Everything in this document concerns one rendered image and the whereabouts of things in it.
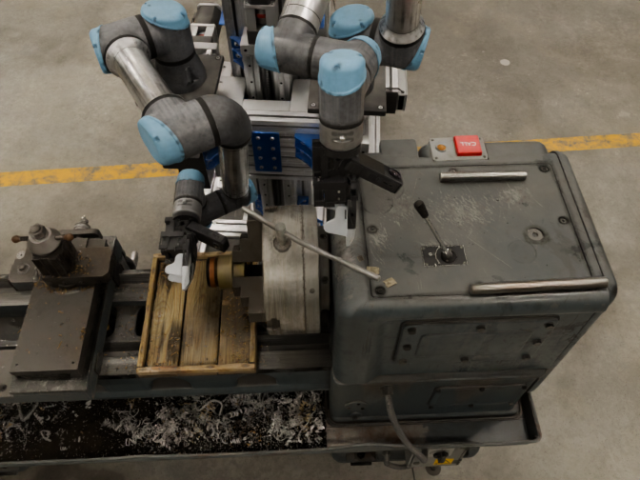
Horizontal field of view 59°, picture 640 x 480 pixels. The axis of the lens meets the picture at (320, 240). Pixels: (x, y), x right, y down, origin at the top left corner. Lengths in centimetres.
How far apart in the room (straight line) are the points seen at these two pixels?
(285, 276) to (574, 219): 66
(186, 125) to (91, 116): 232
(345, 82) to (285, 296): 53
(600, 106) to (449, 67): 90
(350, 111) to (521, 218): 56
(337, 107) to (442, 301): 47
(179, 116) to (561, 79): 291
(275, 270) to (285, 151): 67
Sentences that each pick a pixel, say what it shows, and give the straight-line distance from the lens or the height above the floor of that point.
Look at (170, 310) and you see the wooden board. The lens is 162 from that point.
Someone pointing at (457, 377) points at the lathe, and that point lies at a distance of 155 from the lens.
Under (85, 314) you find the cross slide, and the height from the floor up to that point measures 97.
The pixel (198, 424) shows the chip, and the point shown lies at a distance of 182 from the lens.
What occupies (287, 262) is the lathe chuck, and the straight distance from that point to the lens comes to 125.
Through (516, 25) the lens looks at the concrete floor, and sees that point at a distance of 421.
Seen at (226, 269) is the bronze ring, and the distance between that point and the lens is 138.
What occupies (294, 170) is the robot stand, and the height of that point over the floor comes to 86.
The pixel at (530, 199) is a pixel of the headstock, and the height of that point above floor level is 126.
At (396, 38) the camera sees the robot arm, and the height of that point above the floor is 139.
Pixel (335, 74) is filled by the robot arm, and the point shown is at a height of 169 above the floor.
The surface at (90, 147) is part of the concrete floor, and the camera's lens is 340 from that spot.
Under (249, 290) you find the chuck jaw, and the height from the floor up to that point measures 111.
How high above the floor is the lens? 227
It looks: 55 degrees down
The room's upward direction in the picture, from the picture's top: straight up
